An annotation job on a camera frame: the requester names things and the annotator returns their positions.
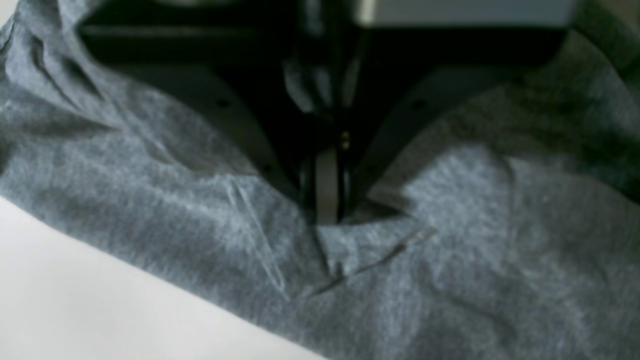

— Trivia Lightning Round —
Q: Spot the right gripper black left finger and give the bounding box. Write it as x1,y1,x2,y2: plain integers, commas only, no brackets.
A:
77,0,320,224

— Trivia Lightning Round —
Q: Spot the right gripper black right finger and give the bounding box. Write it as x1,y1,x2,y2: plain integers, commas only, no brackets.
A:
320,25,567,225

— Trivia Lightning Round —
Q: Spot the grey T-shirt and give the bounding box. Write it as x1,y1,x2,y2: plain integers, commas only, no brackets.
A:
1,0,640,360

